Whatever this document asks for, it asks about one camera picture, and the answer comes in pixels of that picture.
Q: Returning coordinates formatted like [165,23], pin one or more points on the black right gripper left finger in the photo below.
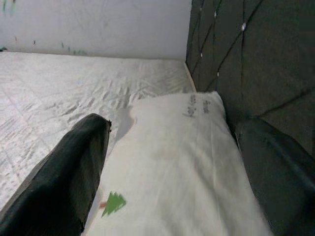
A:
[56,186]

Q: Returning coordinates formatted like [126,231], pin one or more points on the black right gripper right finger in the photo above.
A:
[283,186]

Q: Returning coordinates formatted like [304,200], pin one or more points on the white pillow with tree print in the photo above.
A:
[177,159]

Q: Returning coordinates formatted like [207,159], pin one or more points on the grey quilted mattress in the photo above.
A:
[61,86]

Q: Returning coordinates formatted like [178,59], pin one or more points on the dark tufted headboard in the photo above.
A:
[258,61]

